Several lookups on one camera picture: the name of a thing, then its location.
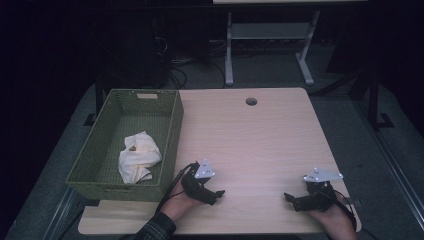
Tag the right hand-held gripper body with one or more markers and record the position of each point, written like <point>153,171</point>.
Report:
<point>318,198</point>

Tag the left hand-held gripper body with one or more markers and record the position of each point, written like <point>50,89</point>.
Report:
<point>195,186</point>

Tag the white cloth with brown print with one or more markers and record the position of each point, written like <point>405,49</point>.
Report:
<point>138,156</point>

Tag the green woven basket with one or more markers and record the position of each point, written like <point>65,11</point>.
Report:
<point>100,150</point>

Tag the person's left hand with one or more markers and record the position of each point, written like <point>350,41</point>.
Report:
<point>175,206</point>

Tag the person's right hand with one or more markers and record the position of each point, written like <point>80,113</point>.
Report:
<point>338,221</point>

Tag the black stand leg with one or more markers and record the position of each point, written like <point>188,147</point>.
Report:
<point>97,100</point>
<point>375,100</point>

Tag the white metal stand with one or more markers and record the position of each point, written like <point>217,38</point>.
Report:
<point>270,31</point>

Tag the metal floor rail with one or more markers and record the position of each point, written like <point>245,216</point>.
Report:
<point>63,213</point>
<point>393,166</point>

